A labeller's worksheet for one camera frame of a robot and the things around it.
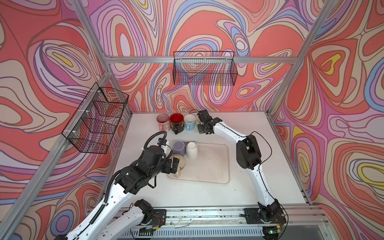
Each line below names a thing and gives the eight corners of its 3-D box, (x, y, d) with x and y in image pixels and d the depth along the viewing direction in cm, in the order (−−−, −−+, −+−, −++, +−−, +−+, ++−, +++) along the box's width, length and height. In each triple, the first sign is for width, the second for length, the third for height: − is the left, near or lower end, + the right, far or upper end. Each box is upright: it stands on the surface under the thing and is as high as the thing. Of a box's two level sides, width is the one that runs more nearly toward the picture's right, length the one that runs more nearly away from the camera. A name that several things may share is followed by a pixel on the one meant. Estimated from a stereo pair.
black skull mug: (175, 137, 106) (174, 128, 98) (169, 124, 114) (167, 115, 106) (188, 132, 109) (188, 123, 101) (181, 120, 117) (180, 110, 109)
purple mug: (173, 157, 95) (172, 151, 89) (174, 146, 101) (173, 140, 95) (185, 157, 95) (184, 151, 89) (185, 146, 101) (184, 140, 95)
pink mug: (157, 136, 107) (154, 126, 98) (159, 124, 114) (157, 113, 106) (169, 136, 107) (167, 126, 98) (171, 124, 114) (169, 113, 106)
